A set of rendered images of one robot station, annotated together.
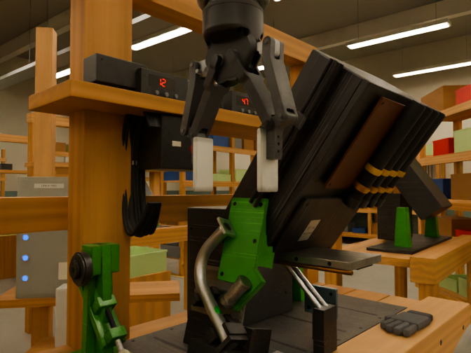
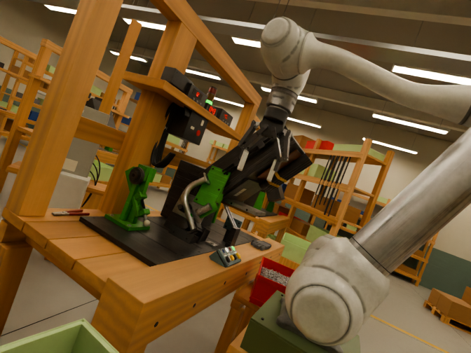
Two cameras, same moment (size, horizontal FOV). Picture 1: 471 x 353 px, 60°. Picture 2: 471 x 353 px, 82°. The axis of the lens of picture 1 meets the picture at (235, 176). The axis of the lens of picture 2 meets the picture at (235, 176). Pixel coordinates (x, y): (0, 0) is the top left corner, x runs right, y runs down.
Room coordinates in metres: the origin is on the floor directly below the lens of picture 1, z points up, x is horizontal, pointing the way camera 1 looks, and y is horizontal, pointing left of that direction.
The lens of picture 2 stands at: (-0.32, 0.34, 1.28)
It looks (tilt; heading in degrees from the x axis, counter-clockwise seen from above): 1 degrees down; 341
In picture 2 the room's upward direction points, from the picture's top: 21 degrees clockwise
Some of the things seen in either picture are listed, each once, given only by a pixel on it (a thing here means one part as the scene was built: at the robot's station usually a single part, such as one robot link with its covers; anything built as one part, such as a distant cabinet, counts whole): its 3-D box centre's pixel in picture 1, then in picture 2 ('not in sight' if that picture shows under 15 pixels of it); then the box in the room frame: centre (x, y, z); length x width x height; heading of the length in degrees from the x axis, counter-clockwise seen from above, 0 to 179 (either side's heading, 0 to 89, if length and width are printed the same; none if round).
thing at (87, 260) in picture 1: (79, 269); (135, 175); (0.90, 0.34, 1.12); 0.07 x 0.03 x 0.08; 46
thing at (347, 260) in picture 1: (298, 255); (230, 202); (1.11, -0.17, 1.11); 0.39 x 0.16 x 0.03; 46
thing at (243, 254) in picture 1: (251, 239); (215, 188); (1.03, -0.04, 1.17); 0.13 x 0.12 x 0.20; 136
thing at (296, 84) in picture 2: not in sight; (292, 68); (0.48, 0.01, 1.65); 0.13 x 0.11 x 0.16; 139
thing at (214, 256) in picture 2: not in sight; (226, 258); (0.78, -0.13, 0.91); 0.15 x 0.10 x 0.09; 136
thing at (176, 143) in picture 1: (173, 144); (187, 126); (1.19, 0.18, 1.42); 0.17 x 0.12 x 0.15; 136
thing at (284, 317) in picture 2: not in sight; (310, 314); (0.34, -0.26, 0.96); 0.22 x 0.18 x 0.06; 147
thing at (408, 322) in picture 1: (404, 321); (260, 244); (1.19, -0.49, 0.91); 0.20 x 0.11 x 0.03; 134
